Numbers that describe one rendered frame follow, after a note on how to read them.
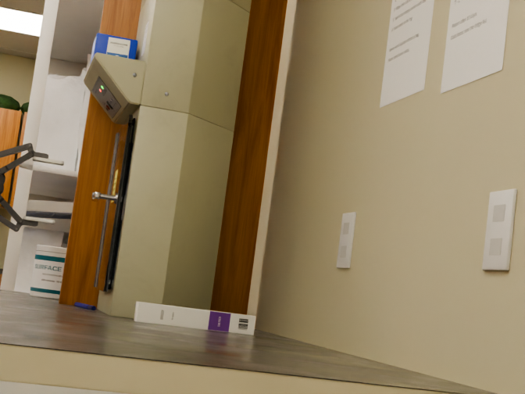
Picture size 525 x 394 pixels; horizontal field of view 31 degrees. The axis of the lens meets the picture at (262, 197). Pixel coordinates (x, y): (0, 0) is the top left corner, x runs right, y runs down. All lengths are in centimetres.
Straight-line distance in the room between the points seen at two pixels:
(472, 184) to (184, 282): 90
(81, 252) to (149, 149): 45
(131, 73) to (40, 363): 119
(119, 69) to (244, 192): 58
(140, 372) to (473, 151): 67
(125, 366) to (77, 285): 141
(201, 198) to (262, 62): 55
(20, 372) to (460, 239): 73
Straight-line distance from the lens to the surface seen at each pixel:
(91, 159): 250
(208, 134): 224
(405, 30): 187
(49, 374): 107
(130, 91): 216
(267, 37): 264
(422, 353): 158
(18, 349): 107
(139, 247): 213
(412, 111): 176
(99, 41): 236
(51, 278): 280
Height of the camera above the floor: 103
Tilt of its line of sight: 6 degrees up
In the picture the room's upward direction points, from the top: 7 degrees clockwise
